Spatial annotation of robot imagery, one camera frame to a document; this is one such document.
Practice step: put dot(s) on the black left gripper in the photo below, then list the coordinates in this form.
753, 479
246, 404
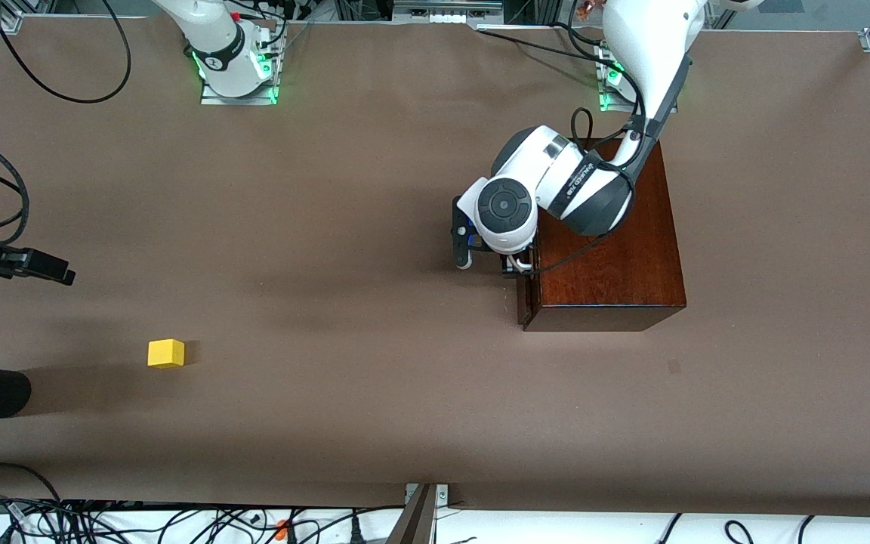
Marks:
504, 259

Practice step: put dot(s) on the yellow block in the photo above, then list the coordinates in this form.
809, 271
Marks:
166, 353

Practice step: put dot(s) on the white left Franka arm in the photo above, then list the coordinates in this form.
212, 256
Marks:
510, 211

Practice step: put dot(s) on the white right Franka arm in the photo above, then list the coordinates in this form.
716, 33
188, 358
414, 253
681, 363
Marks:
216, 38

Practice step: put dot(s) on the dark wooden drawer cabinet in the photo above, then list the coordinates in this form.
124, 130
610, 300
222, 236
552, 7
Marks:
616, 264

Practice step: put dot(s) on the white power strip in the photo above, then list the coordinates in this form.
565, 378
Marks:
446, 16

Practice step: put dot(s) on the dark metal bar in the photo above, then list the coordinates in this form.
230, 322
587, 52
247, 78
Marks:
412, 521

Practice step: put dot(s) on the black power plug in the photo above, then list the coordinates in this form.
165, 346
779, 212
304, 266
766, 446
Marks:
356, 533

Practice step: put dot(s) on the orange connector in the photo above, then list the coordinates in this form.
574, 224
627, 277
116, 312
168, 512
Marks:
282, 529

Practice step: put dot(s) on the aluminium table edge bracket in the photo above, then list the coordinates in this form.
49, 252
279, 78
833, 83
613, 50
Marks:
441, 495

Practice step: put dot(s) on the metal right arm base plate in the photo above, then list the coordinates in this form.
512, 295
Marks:
239, 99

